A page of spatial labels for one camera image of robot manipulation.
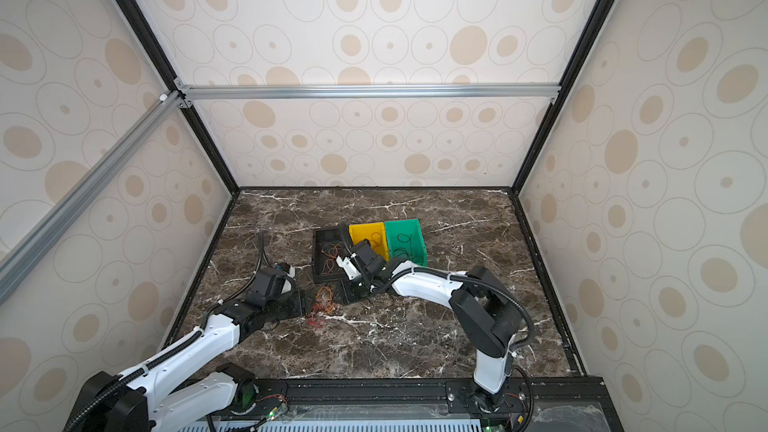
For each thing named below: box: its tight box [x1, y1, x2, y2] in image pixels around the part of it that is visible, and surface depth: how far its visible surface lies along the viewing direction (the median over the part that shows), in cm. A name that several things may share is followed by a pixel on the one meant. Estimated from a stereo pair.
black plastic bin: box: [312, 227, 349, 284], surface depth 100 cm
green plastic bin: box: [384, 218, 428, 267], surface depth 103 cm
